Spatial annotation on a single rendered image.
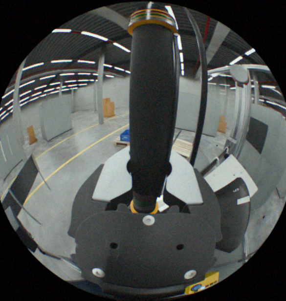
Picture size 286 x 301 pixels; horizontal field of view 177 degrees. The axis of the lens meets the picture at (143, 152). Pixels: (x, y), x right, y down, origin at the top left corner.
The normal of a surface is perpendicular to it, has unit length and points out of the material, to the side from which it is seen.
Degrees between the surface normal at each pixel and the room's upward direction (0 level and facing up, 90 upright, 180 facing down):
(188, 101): 90
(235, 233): 34
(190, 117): 90
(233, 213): 39
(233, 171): 50
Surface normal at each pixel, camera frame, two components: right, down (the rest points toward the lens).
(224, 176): -0.74, -0.59
